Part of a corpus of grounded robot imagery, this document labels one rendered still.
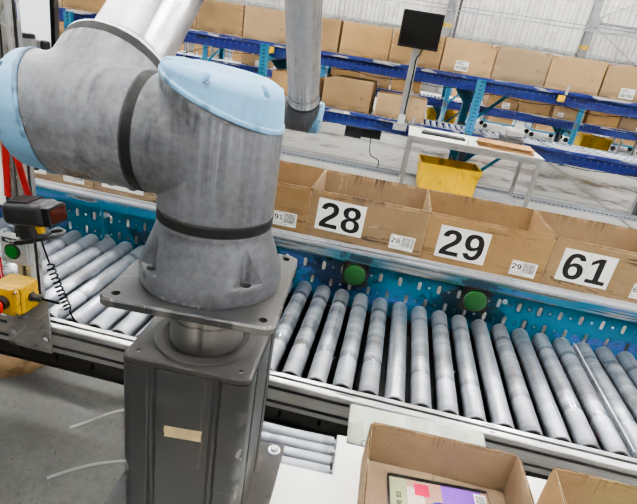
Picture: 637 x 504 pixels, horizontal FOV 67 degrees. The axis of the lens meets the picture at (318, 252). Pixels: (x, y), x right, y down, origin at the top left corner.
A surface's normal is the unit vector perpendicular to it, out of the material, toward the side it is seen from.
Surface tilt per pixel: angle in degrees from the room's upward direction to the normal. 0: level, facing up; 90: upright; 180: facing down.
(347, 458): 0
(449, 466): 88
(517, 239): 90
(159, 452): 90
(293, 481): 0
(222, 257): 70
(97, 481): 0
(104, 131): 84
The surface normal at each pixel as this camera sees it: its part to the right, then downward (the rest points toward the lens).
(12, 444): 0.15, -0.91
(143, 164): -0.19, 0.61
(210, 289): 0.22, 0.09
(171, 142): -0.15, 0.22
